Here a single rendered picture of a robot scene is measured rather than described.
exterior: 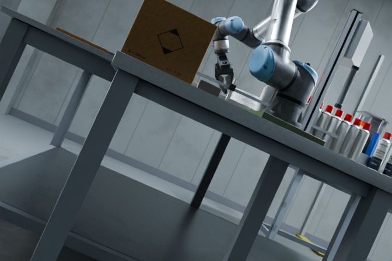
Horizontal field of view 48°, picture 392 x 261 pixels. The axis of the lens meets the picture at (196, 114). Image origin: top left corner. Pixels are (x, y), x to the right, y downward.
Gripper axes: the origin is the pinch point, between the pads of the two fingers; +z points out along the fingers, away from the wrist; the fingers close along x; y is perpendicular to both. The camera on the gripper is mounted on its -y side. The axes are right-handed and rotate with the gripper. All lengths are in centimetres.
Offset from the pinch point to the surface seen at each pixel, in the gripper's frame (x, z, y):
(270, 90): -21.0, 1.7, -2.5
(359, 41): -60, -16, -18
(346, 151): -56, 35, -2
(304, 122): -32.0, 17.5, -16.3
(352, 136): -59, 28, -2
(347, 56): -54, -10, -17
